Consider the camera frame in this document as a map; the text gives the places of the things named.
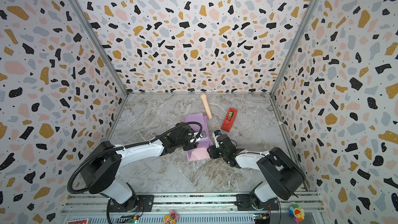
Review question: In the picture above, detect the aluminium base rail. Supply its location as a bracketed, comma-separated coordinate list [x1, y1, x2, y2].
[59, 191, 329, 224]

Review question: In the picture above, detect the black corrugated cable hose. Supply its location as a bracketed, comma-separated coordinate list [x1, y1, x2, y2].
[66, 121, 203, 195]

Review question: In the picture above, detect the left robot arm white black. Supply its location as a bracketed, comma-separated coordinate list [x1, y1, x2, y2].
[79, 121, 207, 205]

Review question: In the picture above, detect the pink yellow flower toy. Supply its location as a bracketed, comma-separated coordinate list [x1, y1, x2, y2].
[162, 211, 179, 224]

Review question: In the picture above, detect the beige toy microphone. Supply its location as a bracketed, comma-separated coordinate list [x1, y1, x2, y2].
[200, 93, 212, 120]

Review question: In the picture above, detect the aluminium corner post left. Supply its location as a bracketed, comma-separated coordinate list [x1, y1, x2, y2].
[68, 0, 129, 97]

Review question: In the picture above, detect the aluminium corner post right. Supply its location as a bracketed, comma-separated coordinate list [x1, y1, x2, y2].
[269, 0, 330, 97]

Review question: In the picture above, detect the rainbow flower toy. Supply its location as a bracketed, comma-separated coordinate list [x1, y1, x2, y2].
[289, 204, 305, 223]

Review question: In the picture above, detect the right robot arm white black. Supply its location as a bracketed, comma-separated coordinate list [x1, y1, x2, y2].
[207, 134, 305, 208]

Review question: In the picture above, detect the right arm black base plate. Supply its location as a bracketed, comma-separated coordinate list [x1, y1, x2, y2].
[234, 194, 279, 212]

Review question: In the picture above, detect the red tape dispenser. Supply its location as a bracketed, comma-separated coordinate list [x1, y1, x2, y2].
[221, 108, 238, 132]

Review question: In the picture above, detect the aluminium corner post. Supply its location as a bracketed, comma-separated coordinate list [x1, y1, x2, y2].
[269, 0, 330, 97]
[68, 0, 129, 97]

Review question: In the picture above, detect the pink wrapping paper sheet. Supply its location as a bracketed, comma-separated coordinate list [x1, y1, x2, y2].
[184, 113, 212, 161]

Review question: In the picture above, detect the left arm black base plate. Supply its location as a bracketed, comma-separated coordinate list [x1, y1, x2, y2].
[107, 195, 154, 214]

